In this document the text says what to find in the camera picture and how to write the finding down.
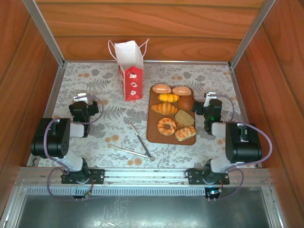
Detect striped orange pastry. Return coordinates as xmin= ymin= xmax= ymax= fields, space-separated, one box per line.
xmin=175 ymin=126 xmax=197 ymax=142

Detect thin brown wire with connector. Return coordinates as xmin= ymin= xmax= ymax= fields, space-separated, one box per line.
xmin=84 ymin=177 xmax=95 ymax=198

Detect metal tongs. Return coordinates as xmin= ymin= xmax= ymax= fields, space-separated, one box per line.
xmin=108 ymin=122 xmax=155 ymax=161

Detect small lit circuit board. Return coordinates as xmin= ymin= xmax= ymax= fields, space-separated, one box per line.
xmin=205 ymin=187 xmax=224 ymax=202

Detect aluminium front beam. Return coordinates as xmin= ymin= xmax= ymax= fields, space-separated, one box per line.
xmin=16 ymin=167 xmax=271 ymax=188

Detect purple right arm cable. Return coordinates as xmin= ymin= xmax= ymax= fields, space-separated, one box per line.
xmin=208 ymin=94 xmax=273 ymax=202

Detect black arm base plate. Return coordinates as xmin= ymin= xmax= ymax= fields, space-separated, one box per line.
xmin=61 ymin=168 xmax=105 ymax=185
xmin=185 ymin=168 xmax=230 ymax=185

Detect aluminium side rail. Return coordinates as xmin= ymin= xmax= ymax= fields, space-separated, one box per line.
xmin=26 ymin=64 xmax=68 ymax=167
xmin=229 ymin=65 xmax=263 ymax=168

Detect glazed ring doughnut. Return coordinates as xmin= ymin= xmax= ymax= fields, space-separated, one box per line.
xmin=157 ymin=117 xmax=178 ymax=136

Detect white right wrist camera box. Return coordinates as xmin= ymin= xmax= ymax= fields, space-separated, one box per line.
xmin=204 ymin=92 xmax=217 ymax=106

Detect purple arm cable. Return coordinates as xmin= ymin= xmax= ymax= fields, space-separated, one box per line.
xmin=208 ymin=94 xmax=273 ymax=202
xmin=43 ymin=94 xmax=105 ymax=202

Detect aluminium back rail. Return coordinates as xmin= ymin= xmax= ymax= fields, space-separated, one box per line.
xmin=64 ymin=59 xmax=230 ymax=65

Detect aluminium corner post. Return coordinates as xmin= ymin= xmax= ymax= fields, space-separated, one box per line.
xmin=22 ymin=0 xmax=66 ymax=68
xmin=228 ymin=0 xmax=277 ymax=69

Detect red and white paper bag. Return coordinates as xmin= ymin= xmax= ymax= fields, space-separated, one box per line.
xmin=108 ymin=38 xmax=150 ymax=102

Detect aluminium floor frame bar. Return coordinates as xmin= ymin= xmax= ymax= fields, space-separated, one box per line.
xmin=0 ymin=187 xmax=27 ymax=228
xmin=261 ymin=187 xmax=289 ymax=228

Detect pink iced oval bun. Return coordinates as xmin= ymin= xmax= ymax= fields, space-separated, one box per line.
xmin=152 ymin=83 xmax=172 ymax=95
xmin=172 ymin=85 xmax=192 ymax=96

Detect floral patterned tablecloth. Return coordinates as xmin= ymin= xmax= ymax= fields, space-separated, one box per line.
xmin=38 ymin=62 xmax=256 ymax=169

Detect golden striped croissant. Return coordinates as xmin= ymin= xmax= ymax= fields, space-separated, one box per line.
xmin=151 ymin=102 xmax=179 ymax=115

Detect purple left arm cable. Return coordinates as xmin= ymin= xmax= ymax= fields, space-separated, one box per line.
xmin=43 ymin=94 xmax=105 ymax=202

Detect grey slotted cable duct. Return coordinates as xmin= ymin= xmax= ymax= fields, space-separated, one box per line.
xmin=23 ymin=186 xmax=263 ymax=197

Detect yellow twisted long bread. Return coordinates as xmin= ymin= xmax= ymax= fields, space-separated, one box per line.
xmin=157 ymin=93 xmax=181 ymax=103

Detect brown rectangular tray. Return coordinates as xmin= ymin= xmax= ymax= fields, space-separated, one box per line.
xmin=146 ymin=85 xmax=197 ymax=146

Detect round brown bun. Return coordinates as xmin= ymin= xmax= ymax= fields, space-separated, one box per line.
xmin=178 ymin=95 xmax=195 ymax=111

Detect tan speckled bread slice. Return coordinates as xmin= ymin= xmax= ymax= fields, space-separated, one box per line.
xmin=175 ymin=109 xmax=195 ymax=127

